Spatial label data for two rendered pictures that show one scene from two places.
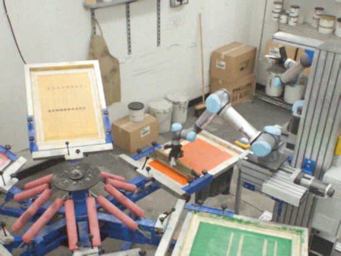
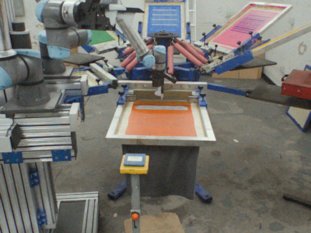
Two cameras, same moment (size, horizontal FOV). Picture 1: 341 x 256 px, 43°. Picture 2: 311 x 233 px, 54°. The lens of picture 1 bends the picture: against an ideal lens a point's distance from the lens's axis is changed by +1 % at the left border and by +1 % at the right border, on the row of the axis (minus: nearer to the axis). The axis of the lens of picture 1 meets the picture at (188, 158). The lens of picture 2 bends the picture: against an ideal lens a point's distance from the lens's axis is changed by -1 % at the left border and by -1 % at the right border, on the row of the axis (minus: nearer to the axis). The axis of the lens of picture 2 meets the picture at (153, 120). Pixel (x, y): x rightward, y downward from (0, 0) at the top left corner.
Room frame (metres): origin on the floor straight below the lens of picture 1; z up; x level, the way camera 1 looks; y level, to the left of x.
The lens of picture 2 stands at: (4.27, -1.26, 1.75)
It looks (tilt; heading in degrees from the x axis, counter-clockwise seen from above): 24 degrees down; 140
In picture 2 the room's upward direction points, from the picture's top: 1 degrees clockwise
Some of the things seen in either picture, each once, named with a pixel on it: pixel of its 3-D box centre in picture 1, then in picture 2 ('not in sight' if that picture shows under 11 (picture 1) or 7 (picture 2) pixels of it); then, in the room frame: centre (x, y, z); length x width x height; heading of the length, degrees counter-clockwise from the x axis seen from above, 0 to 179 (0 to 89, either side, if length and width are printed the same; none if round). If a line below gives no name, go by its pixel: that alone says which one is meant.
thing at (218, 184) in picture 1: (211, 183); not in sight; (2.82, -0.20, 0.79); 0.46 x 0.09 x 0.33; 138
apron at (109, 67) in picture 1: (100, 64); not in sight; (4.62, 1.05, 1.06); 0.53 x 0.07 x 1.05; 138
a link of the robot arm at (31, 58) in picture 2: (301, 110); (26, 64); (2.93, -0.84, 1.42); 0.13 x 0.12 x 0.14; 121
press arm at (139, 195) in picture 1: (152, 188); not in sight; (2.58, 0.26, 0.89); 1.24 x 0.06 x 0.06; 138
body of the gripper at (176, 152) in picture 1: (176, 150); (158, 77); (2.73, 0.09, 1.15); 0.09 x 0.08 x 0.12; 48
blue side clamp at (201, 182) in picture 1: (196, 184); (123, 98); (2.53, -0.07, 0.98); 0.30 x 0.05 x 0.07; 138
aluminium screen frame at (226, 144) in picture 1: (191, 158); (161, 113); (2.90, -0.03, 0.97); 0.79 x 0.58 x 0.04; 138
